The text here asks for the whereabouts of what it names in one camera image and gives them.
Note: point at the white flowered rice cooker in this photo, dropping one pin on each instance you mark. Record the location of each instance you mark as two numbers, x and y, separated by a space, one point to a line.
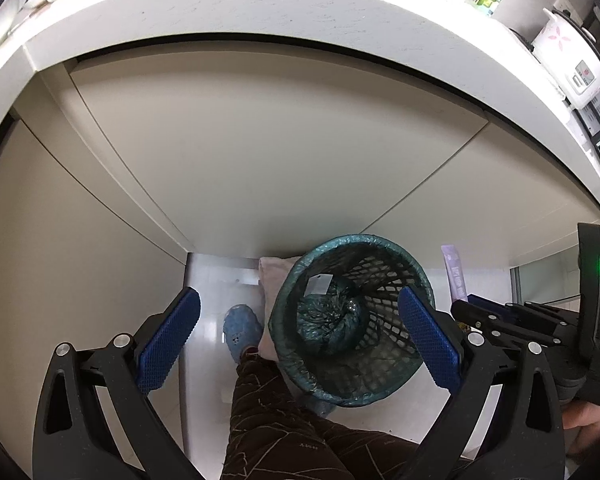
567 55

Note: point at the beige cabinet door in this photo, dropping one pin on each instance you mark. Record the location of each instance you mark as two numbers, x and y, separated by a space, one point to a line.
260 160
505 210
70 260

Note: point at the person's right hand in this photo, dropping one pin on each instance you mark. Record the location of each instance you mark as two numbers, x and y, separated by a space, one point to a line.
587 417

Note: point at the white wall socket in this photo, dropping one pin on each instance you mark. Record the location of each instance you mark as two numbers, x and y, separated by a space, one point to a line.
563 5

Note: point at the person's brown trouser leg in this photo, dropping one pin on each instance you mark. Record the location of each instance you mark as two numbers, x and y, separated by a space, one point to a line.
280 435

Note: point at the green plastic bin liner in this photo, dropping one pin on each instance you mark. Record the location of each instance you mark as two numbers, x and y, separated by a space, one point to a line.
330 325

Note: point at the purple tube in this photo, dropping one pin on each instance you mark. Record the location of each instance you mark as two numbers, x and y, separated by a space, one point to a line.
454 270

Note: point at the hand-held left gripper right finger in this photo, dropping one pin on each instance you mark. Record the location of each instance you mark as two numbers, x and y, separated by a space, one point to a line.
430 340

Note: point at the small white paper scrap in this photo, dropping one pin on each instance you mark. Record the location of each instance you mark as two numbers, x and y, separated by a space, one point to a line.
319 284

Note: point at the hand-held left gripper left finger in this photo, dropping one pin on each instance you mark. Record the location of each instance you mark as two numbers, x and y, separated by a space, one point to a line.
170 340

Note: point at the blue slipper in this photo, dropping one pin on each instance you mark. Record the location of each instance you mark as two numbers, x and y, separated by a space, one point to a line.
241 330

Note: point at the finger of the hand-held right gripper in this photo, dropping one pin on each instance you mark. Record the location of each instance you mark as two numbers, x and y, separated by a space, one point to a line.
480 312
545 322

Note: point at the green mesh waste basket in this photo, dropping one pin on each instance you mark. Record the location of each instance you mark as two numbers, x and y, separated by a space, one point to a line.
380 320

